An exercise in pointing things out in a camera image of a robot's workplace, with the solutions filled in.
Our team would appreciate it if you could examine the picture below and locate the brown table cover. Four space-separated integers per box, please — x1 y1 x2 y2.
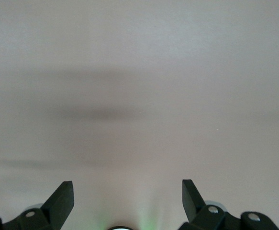
0 0 279 230

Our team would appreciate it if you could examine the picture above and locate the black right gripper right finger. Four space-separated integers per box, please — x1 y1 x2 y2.
179 179 279 230

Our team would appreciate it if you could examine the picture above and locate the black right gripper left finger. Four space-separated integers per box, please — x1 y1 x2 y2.
0 181 75 230

